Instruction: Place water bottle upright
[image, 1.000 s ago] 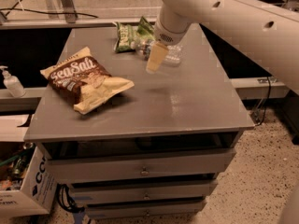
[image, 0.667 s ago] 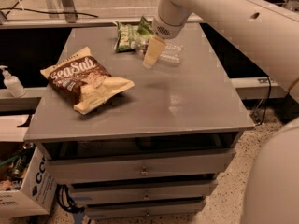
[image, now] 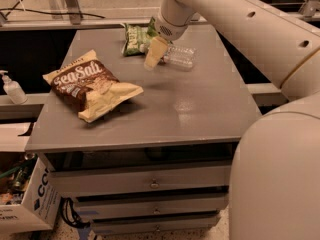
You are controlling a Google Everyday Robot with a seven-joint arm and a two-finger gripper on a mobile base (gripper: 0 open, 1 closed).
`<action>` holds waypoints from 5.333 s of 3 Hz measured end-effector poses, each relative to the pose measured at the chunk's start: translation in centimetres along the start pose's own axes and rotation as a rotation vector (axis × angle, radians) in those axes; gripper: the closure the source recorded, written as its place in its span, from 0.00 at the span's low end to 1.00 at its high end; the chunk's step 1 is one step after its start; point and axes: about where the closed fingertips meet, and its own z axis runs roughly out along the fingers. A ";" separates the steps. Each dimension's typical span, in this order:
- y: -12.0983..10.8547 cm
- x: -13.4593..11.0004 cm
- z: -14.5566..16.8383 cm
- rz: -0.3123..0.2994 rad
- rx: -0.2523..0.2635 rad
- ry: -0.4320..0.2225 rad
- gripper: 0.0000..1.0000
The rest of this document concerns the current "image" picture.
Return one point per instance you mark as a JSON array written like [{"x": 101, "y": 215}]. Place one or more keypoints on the sea salt chip bag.
[{"x": 90, "y": 87}]

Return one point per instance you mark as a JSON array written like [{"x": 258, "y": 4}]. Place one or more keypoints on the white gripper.
[{"x": 170, "y": 29}]

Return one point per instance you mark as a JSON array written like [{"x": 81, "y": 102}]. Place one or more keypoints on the green chip bag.
[{"x": 137, "y": 38}]

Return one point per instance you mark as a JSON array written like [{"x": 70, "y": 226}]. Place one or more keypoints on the white pump bottle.
[{"x": 13, "y": 89}]

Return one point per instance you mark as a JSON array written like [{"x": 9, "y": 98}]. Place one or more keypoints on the grey drawer cabinet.
[{"x": 161, "y": 160}]

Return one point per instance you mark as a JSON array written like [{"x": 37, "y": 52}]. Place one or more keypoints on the clear plastic water bottle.
[{"x": 178, "y": 57}]

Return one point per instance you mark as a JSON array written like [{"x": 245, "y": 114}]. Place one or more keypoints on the white cardboard box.
[{"x": 28, "y": 200}]

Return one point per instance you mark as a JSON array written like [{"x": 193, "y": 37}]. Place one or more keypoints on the metal frame rail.
[{"x": 67, "y": 24}]

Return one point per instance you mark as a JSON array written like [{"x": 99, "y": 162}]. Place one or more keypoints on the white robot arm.
[{"x": 274, "y": 189}]

